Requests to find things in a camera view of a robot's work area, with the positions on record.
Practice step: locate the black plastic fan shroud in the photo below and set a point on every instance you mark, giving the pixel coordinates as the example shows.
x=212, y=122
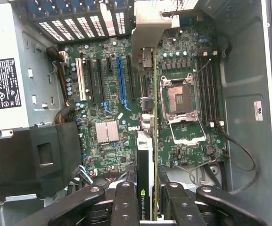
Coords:
x=20, y=153

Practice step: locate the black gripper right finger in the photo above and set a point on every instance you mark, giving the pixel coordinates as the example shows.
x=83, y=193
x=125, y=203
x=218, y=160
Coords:
x=183, y=207

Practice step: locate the black open PC case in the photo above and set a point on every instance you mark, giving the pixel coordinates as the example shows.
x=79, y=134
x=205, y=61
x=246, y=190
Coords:
x=244, y=70

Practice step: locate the green Dell motherboard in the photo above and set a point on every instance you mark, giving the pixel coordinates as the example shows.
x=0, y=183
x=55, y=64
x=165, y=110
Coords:
x=185, y=155

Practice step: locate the round coin battery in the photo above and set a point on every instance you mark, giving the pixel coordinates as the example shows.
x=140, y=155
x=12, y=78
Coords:
x=208, y=149

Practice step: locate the thin metal locking lever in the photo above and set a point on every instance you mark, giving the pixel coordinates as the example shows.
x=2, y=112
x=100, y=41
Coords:
x=201, y=66

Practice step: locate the CPU socket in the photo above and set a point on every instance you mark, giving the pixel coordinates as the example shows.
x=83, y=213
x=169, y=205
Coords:
x=179, y=94

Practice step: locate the blue expansion slot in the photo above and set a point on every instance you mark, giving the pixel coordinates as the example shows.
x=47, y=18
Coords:
x=119, y=80

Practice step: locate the short black expansion slot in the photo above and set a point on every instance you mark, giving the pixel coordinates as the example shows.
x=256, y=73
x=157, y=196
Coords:
x=109, y=63

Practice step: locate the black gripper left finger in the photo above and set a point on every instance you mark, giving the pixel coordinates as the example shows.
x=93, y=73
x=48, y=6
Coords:
x=125, y=207

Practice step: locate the grey power supply unit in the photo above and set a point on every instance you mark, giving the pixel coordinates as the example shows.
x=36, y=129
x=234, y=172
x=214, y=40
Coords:
x=8, y=35

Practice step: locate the white expansion slot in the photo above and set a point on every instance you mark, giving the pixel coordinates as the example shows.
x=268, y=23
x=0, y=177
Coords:
x=80, y=80

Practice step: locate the long black expansion slot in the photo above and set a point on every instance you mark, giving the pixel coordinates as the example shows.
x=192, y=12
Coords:
x=91, y=80
x=130, y=77
x=101, y=80

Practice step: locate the silver socket cover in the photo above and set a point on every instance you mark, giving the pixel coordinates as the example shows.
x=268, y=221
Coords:
x=190, y=141

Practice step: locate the black RAM slot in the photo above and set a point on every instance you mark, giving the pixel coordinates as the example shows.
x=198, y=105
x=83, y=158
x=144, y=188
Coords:
x=211, y=94
x=217, y=94
x=200, y=94
x=206, y=94

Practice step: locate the silver chipset heatsink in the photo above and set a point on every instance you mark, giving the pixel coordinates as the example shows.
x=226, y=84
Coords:
x=107, y=131

